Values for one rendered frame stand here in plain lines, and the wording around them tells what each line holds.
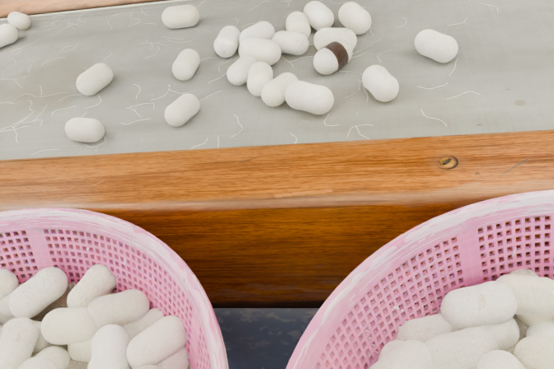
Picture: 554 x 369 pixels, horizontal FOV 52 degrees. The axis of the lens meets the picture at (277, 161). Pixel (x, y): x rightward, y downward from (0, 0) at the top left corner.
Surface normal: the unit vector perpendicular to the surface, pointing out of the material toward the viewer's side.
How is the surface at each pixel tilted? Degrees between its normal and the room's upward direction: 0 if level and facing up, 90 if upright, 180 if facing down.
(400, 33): 0
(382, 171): 0
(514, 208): 75
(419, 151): 0
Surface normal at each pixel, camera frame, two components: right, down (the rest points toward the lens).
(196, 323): -0.91, 0.11
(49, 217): -0.19, 0.40
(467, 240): 0.23, 0.29
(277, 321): -0.15, -0.77
